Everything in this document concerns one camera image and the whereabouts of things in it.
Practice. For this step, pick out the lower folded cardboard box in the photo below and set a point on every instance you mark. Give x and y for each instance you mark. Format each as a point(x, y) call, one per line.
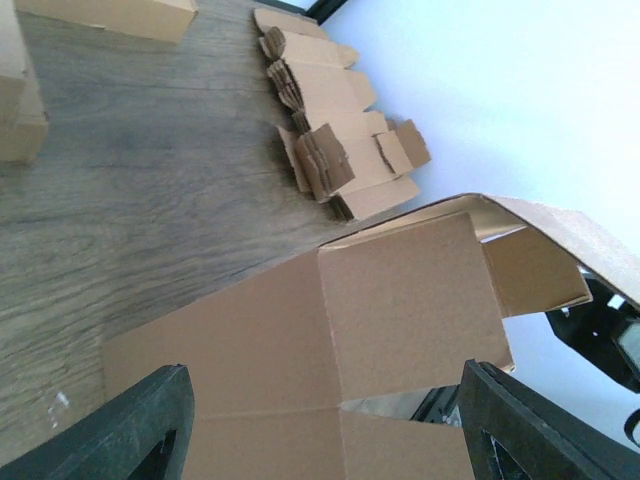
point(24, 121)

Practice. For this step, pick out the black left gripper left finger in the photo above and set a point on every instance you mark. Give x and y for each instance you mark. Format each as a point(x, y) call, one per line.
point(142, 433)

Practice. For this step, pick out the large cardboard box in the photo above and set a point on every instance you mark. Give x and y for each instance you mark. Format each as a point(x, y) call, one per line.
point(393, 308)

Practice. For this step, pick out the right black frame post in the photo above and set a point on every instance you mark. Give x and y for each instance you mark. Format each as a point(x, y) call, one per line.
point(320, 10)

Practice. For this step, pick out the right stack flat cardboard blanks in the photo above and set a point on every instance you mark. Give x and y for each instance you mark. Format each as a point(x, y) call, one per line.
point(342, 151)

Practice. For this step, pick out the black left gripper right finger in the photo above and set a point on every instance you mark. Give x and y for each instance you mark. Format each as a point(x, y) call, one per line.
point(512, 432)

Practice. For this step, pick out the small folded cardboard box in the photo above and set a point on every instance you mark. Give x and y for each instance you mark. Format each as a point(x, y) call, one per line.
point(160, 20)

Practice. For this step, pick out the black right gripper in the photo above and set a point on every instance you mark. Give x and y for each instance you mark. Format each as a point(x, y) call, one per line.
point(604, 331)

